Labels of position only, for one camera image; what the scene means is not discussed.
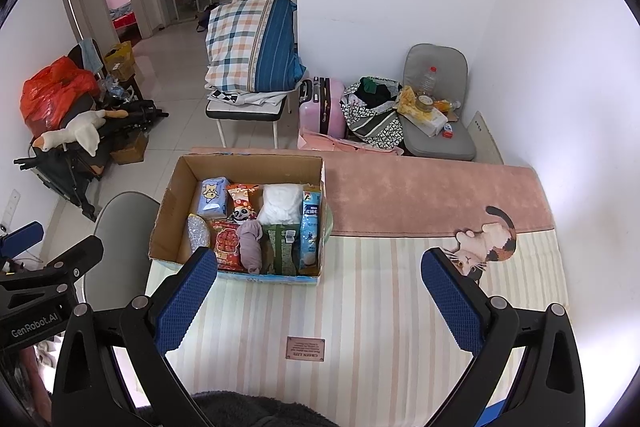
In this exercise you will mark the yellow white snack bag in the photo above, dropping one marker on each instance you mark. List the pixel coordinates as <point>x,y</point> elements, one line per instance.
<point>432,117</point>

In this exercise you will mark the pink striped cat mat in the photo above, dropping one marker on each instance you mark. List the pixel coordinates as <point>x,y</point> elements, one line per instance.
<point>363,343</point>

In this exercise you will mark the grey floor chair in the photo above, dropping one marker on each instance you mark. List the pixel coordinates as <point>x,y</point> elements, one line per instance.
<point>452,83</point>

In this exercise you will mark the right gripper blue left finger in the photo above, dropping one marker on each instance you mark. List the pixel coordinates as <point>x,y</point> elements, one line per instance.
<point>177,300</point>

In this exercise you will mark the red snack packet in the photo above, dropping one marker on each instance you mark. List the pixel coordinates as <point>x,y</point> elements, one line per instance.
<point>226,245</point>

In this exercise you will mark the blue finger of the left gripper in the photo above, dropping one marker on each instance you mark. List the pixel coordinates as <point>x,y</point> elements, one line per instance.
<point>15,243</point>

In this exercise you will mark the pink suitcase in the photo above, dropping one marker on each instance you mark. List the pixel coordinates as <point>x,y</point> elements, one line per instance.
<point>319,107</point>

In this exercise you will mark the green patterned packet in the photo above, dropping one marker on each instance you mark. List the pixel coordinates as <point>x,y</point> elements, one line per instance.
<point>282,249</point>

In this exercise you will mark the blue Nestle milk powder pouch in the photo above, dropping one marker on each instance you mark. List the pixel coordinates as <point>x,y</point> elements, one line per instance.
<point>309,228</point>

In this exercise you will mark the small brown cardboard box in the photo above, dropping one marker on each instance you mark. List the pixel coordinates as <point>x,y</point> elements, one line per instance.
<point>130,149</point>

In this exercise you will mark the clear plastic bottle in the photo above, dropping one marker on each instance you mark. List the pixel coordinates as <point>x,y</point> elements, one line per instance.
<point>428,82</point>

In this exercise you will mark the red plastic bag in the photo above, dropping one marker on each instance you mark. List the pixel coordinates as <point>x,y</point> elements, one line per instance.
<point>49,95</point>

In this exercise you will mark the white goose plush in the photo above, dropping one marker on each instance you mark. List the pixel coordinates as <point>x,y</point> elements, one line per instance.
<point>83,129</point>

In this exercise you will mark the black white patterned bag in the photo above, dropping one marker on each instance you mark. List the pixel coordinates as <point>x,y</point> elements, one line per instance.
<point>369,107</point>

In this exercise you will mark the light blue tissue pack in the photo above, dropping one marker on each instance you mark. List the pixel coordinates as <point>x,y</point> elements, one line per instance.
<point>213,198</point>

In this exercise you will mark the mauve cloth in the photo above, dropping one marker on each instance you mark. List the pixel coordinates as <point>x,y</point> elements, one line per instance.
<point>250,248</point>

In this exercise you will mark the white soft plastic bag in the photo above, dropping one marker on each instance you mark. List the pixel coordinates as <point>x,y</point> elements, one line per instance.
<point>282,204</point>

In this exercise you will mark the white black chair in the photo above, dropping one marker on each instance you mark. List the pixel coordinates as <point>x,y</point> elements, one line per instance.
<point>244,106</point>

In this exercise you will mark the orange panda snack bag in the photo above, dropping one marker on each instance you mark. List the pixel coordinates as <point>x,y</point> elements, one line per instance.
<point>243,209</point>

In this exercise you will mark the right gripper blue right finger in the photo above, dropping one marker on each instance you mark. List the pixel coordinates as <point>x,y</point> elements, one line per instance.
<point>461,316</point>

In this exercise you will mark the pink folded cloth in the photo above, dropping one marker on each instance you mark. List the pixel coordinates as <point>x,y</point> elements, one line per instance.
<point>308,140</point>

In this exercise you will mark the plaid blue pillow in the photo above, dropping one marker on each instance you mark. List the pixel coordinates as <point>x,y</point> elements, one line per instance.
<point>250,47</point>

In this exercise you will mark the black stroller frame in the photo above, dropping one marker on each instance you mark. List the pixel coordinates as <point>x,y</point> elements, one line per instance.
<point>68,170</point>

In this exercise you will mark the yellow silver sponge pad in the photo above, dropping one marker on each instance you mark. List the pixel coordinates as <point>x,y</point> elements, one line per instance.
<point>198,232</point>

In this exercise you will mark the grey round chair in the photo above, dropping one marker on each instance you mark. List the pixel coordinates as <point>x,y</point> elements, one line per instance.
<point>124,228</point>

